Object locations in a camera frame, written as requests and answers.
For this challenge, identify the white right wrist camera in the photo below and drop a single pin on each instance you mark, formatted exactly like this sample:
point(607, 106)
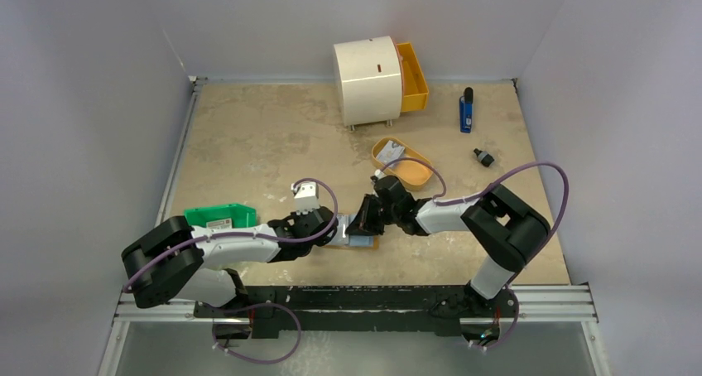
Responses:
point(377, 175)

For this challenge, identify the blue black marker pen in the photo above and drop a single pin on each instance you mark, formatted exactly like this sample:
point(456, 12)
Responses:
point(466, 110)

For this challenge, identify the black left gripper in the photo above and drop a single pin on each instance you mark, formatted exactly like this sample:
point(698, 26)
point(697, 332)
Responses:
point(295, 217)

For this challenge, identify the small box in bin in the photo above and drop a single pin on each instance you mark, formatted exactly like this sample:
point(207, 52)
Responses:
point(220, 224)

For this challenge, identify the orange leather card holder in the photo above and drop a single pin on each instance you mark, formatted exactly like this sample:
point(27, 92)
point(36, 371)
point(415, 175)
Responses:
point(356, 242)

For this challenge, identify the orange open drawer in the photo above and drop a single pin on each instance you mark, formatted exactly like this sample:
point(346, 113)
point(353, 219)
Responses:
point(415, 91)

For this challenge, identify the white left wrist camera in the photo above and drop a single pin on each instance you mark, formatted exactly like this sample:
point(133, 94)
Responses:
point(305, 196)

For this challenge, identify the white round drawer cabinet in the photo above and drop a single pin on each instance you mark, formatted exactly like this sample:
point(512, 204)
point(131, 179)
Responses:
point(369, 81)

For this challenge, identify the small black knob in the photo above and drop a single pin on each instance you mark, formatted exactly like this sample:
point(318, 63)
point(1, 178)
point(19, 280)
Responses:
point(483, 157)

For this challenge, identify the green plastic bin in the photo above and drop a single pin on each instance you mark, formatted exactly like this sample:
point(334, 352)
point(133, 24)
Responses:
point(242, 215)

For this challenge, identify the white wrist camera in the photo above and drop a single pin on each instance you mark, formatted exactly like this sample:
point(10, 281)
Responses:
point(377, 175)
point(305, 196)

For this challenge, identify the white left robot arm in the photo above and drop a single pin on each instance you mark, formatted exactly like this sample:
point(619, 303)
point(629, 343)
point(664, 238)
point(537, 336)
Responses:
point(178, 260)

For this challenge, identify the orange oval tray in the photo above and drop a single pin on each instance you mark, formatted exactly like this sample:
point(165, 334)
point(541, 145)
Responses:
point(415, 174)

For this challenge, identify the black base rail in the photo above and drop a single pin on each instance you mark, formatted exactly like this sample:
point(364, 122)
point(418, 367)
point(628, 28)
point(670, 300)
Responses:
point(443, 310)

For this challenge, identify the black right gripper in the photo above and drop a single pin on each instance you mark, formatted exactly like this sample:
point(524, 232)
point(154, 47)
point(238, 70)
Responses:
point(371, 214)

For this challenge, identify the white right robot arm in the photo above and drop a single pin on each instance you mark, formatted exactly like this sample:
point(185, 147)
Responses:
point(510, 231)

